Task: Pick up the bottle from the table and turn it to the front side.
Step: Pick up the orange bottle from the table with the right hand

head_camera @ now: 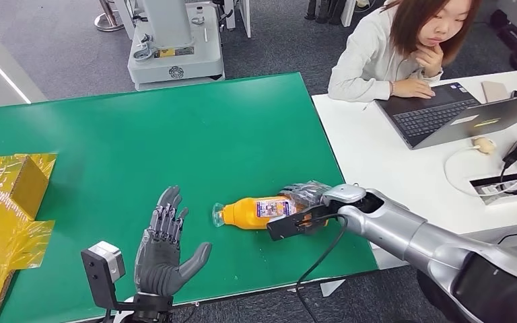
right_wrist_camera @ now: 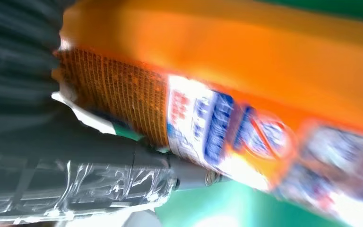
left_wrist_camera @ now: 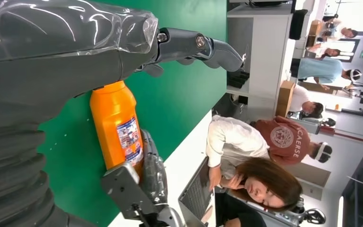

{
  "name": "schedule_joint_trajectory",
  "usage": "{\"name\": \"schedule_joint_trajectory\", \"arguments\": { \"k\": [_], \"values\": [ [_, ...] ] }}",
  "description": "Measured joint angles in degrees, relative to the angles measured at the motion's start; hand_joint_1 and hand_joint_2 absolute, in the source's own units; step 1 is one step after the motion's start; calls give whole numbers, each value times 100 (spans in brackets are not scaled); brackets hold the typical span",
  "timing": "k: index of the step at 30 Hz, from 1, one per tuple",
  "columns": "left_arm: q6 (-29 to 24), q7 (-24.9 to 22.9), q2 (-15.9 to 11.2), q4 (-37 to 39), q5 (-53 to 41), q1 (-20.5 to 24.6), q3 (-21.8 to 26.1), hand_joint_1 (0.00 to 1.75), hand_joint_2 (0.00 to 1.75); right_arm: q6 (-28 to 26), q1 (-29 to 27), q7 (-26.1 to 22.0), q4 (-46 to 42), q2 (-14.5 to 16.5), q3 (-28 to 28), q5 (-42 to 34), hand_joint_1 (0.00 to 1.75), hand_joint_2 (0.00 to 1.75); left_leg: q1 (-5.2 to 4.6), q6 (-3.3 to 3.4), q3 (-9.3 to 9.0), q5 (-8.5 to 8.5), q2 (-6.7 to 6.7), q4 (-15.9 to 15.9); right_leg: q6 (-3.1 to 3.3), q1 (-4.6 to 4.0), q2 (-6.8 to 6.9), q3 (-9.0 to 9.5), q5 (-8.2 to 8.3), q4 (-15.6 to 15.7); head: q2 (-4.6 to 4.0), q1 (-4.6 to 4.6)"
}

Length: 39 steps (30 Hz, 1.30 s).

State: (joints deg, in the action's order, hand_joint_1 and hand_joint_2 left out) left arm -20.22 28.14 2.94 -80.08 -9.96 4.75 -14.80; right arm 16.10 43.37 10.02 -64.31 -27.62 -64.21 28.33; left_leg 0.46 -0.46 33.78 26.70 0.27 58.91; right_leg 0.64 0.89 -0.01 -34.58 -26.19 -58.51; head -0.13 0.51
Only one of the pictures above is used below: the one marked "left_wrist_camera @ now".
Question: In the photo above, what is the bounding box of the grey laptop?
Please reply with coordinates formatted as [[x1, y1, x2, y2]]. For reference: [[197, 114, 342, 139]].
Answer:
[[178, 157, 216, 227]]

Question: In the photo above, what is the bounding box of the cardboard box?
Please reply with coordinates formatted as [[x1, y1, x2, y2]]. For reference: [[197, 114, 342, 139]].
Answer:
[[275, 80, 295, 118]]

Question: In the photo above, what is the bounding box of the orange plastic bottle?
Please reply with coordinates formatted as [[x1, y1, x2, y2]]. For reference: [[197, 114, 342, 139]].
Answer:
[[89, 80, 145, 179]]

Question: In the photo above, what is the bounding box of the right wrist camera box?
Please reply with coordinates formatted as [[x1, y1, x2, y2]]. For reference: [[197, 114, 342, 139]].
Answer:
[[101, 163, 161, 220]]

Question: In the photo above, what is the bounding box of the white cabinet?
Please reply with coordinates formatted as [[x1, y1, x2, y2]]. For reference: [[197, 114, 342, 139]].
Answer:
[[226, 3, 295, 120]]

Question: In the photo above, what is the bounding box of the person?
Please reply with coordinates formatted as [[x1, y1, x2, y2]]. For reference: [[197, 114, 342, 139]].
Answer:
[[291, 57, 362, 91], [289, 84, 324, 115], [206, 115, 303, 212], [250, 116, 333, 166]]

